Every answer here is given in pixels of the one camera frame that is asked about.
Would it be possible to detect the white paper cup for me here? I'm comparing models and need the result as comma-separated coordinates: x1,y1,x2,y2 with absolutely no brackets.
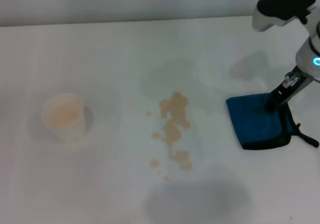
41,92,95,144

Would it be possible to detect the blue rag with black trim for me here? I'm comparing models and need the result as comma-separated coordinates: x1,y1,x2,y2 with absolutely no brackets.
225,92,320,151

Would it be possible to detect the brown water stain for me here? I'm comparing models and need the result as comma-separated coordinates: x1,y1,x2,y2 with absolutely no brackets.
146,91,194,181

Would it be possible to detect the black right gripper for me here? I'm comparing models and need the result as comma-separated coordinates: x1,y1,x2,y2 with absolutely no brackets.
264,65,314,113

